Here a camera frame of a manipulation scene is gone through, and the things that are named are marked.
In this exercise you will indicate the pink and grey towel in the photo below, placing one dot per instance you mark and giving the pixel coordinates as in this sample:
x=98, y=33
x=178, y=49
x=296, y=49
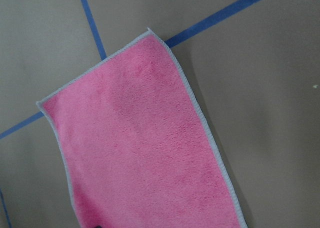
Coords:
x=137, y=149

